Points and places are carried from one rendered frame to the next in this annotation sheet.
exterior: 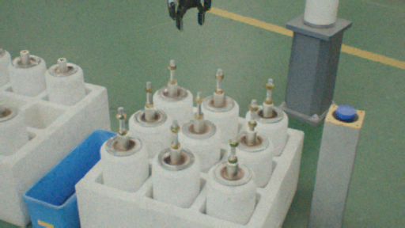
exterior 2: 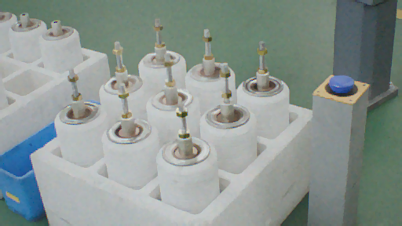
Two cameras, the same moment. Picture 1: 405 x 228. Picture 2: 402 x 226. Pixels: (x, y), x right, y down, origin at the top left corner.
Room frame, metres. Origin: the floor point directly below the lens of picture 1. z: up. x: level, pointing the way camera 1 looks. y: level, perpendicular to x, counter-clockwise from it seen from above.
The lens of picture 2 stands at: (0.06, -0.29, 0.79)
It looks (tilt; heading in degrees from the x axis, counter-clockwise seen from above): 31 degrees down; 16
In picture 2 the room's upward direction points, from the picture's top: 5 degrees counter-clockwise
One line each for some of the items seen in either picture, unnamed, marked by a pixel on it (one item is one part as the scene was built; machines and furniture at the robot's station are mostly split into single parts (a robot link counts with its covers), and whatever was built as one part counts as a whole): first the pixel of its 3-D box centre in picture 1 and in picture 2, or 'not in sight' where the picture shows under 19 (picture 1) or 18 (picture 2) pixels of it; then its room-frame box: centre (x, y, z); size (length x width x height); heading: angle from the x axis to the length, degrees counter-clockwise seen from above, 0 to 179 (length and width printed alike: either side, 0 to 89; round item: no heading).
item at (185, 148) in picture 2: (232, 168); (185, 144); (0.79, -0.06, 0.26); 0.02 x 0.02 x 0.03
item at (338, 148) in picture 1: (334, 177); (336, 168); (0.90, -0.29, 0.16); 0.07 x 0.07 x 0.31; 68
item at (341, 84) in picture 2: (345, 113); (341, 85); (0.90, -0.29, 0.32); 0.04 x 0.04 x 0.02
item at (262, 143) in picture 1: (251, 141); (227, 116); (0.90, -0.10, 0.25); 0.08 x 0.08 x 0.01
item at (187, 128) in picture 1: (198, 129); (172, 100); (0.94, 0.01, 0.25); 0.08 x 0.08 x 0.01
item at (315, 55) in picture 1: (312, 68); (363, 41); (1.45, -0.34, 0.15); 0.15 x 0.15 x 0.30; 52
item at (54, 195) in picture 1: (83, 184); (62, 158); (0.99, 0.29, 0.06); 0.30 x 0.11 x 0.12; 157
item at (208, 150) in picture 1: (198, 163); (177, 141); (0.94, 0.01, 0.16); 0.10 x 0.10 x 0.18
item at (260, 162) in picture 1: (248, 176); (229, 160); (0.90, -0.10, 0.16); 0.10 x 0.10 x 0.18
